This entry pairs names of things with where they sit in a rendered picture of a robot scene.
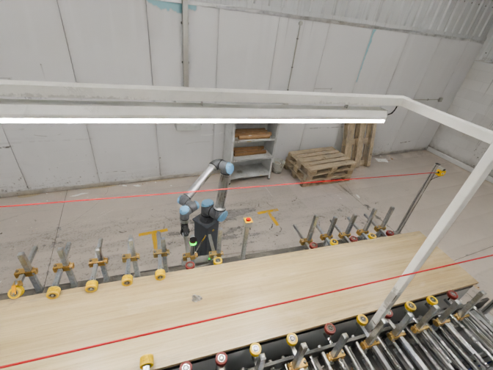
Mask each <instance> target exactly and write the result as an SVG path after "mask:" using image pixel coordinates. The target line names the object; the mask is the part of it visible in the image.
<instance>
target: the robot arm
mask: <svg viewBox="0 0 493 370"><path fill-rule="evenodd" d="M217 170H221V172H220V178H219V186H218V189H223V190H218V191H217V196H216V204H215V205H214V204H213V200H211V199H206V200H203V201H202V202H201V215H200V222H201V223H204V224H210V223H212V222H213V221H214V219H215V220H217V221H220V222H222V221H224V220H225V219H226V217H227V215H228V212H227V211H226V206H225V201H226V197H227V189H228V185H229V181H230V175H231V174H232V173H233V171H234V166H233V164H231V163H230V162H227V161H225V160H223V159H215V160H213V161H212V162H210V163H209V164H208V167H207V169H206V170H205V171H204V172H203V173H202V175H201V176H200V177H199V178H198V179H197V180H196V181H195V182H194V183H193V184H192V185H191V187H190V188H189V189H188V190H187V192H186V193H184V194H183V195H180V196H179V197H178V203H179V204H180V205H182V206H181V207H180V219H179V220H180V226H181V230H180V234H181V235H182V236H188V235H189V232H190V231H189V225H188V223H189V215H190V214H192V213H193V212H194V211H196V210H197V209H198V208H199V207H200V205H199V203H198V202H197V201H196V200H194V201H191V199H192V197H193V196H194V195H195V194H196V192H191V191H198V190H199V189H200V187H201V186H202V185H203V184H204V183H205V182H206V181H207V180H208V179H209V177H210V176H211V175H212V174H213V172H214V171H217Z"/></svg>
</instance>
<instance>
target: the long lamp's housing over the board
mask: <svg viewBox="0 0 493 370"><path fill-rule="evenodd" d="M0 118H54V119H264V120H383V123H385V121H386V119H387V110H386V109H382V108H381V107H379V106H348V108H345V107H344V106H314V105H280V104H215V103H202V105H201V103H181V102H147V101H81V100H48V99H14V98H0Z"/></svg>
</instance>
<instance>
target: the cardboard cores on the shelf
mask: <svg viewBox="0 0 493 370"><path fill-rule="evenodd" d="M270 136H271V131H267V130H266V129H265V128H240V129H236V130H235V137H238V139H267V138H270ZM262 149H264V146H252V147H240V148H233V151H234V154H233V155H234V156H247V155H255V154H262V153H266V150H262Z"/></svg>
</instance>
